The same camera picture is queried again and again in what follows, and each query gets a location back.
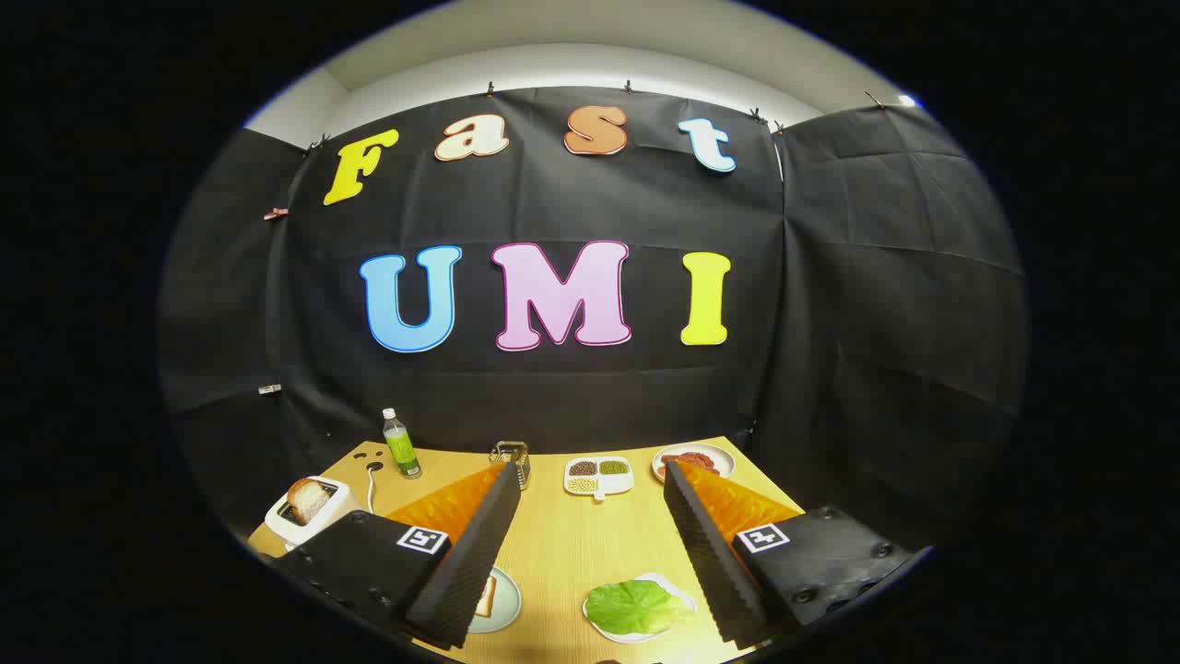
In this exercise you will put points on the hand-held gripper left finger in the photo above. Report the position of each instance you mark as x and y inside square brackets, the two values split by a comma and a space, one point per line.
[470, 563]

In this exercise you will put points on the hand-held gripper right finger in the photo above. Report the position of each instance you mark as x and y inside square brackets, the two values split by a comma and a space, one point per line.
[710, 563]

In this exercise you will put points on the green lettuce leaf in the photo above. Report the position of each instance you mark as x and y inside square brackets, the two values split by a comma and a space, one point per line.
[631, 607]

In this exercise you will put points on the toasted bread slice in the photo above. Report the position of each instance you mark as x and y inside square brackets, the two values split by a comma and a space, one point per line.
[309, 501]

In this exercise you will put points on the bread slice with ham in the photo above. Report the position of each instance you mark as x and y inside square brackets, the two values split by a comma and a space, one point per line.
[485, 598]

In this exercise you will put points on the white square plate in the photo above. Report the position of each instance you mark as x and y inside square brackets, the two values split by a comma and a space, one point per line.
[668, 583]

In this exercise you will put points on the pale green round plate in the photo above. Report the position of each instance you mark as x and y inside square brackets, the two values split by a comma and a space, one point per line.
[507, 604]

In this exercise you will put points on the white oval plate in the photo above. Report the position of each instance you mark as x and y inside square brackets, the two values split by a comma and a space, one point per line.
[724, 461]

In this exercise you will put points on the red-brown meat piece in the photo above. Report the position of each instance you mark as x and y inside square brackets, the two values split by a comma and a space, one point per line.
[696, 459]

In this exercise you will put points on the green label plastic bottle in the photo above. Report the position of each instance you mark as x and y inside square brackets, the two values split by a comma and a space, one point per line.
[402, 452]

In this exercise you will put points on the heap of green beans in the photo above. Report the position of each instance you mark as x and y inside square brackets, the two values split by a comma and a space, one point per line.
[614, 468]

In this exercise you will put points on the heap of pale soybeans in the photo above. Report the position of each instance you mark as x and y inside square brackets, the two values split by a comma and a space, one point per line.
[581, 485]

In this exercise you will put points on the white divided dish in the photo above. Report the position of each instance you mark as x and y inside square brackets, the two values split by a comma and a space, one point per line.
[599, 475]

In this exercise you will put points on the heap of red beans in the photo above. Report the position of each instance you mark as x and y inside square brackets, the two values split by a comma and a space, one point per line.
[583, 468]

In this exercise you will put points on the white toaster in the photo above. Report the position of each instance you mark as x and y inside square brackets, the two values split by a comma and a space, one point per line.
[313, 533]

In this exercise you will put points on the black backdrop cloth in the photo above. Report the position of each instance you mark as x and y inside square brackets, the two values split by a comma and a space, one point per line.
[645, 203]

